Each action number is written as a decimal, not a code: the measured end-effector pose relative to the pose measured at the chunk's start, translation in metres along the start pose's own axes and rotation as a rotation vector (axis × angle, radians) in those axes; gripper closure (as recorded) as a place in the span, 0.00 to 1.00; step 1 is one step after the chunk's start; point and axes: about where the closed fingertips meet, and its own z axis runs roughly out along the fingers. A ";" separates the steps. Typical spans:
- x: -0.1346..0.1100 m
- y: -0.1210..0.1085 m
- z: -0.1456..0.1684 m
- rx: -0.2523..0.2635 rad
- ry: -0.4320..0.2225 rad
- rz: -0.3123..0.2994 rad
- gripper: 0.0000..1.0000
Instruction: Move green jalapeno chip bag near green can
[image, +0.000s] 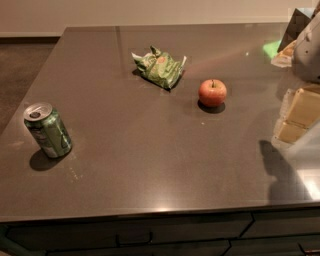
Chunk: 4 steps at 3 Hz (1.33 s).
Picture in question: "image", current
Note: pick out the red apple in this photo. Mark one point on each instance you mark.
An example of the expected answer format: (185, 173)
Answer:
(212, 93)

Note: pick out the green soda can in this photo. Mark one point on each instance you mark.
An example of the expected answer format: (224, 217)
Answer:
(46, 126)

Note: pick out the green jalapeno chip bag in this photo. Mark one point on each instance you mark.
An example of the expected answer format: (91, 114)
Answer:
(159, 67)

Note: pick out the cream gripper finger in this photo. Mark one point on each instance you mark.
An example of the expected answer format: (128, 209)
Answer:
(304, 110)
(287, 132)

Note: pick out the dark cabinet drawers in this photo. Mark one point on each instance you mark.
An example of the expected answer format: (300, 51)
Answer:
(269, 233)

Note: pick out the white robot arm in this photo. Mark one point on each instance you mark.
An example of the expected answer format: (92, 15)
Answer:
(303, 57)

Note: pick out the dark box at back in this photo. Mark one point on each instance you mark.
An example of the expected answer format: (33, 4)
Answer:
(300, 18)

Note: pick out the black drawer handle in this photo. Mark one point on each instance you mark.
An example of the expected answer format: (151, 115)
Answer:
(135, 240)

